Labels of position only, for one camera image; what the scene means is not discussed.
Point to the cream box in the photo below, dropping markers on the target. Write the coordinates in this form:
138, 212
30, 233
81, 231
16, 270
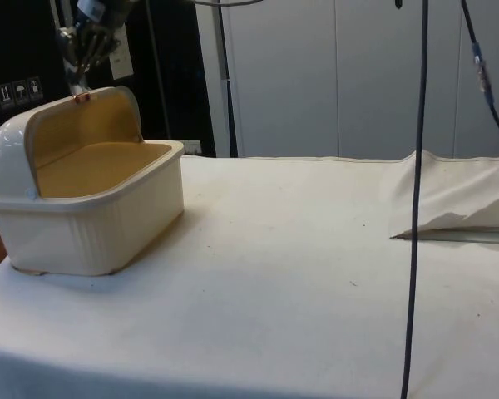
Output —
87, 241

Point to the rounded box lid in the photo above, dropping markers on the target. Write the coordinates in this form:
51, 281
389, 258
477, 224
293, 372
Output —
4, 149

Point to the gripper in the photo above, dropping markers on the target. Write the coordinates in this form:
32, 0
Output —
92, 11

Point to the black cabinet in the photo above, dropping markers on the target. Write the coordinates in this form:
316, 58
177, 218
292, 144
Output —
16, 50

